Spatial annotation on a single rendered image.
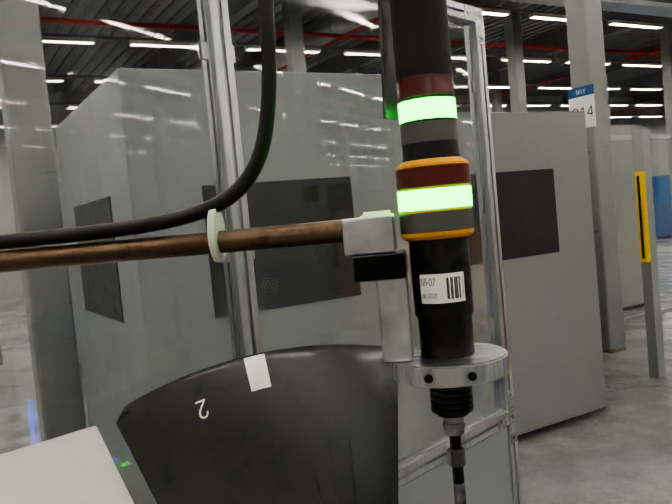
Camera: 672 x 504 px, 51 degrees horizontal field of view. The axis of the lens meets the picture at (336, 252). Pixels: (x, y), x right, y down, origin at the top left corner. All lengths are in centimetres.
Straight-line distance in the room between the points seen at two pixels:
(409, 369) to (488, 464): 150
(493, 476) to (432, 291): 154
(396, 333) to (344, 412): 15
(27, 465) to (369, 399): 34
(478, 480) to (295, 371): 133
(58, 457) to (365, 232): 44
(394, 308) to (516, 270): 419
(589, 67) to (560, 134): 229
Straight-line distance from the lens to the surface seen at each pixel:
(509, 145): 460
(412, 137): 41
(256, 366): 58
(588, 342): 512
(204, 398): 57
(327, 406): 55
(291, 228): 42
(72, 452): 76
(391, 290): 41
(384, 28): 45
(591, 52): 721
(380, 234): 41
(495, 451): 192
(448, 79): 42
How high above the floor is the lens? 155
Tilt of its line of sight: 3 degrees down
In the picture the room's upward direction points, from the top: 5 degrees counter-clockwise
